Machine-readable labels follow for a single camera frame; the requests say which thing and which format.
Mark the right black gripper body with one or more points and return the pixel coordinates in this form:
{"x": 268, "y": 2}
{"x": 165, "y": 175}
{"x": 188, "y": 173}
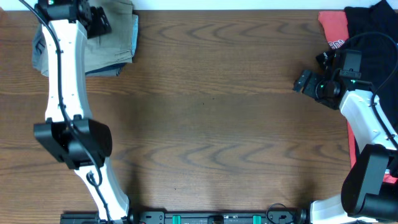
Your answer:
{"x": 306, "y": 84}

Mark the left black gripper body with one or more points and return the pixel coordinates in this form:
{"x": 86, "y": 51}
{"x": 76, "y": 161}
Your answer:
{"x": 97, "y": 22}

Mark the khaki green shorts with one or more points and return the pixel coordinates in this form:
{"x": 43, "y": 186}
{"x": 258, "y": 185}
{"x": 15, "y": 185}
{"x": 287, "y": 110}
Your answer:
{"x": 119, "y": 46}

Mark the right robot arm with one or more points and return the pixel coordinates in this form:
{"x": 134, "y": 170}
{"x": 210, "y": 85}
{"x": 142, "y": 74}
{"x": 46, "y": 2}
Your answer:
{"x": 364, "y": 196}

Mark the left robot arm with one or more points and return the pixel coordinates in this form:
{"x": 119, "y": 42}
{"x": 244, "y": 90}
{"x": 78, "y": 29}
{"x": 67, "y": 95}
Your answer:
{"x": 69, "y": 133}

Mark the folded navy blue shorts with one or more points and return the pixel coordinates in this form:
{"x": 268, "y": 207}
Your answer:
{"x": 108, "y": 71}

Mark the folded grey garment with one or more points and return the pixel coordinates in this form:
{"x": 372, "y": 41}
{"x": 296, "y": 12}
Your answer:
{"x": 39, "y": 53}

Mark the red printed t-shirt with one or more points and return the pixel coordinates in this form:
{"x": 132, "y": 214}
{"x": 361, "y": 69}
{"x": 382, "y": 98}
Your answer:
{"x": 335, "y": 26}

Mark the black t-shirt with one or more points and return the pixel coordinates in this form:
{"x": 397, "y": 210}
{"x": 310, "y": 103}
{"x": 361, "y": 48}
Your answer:
{"x": 372, "y": 30}

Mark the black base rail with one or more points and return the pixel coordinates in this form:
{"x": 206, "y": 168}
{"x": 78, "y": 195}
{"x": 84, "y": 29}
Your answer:
{"x": 156, "y": 217}

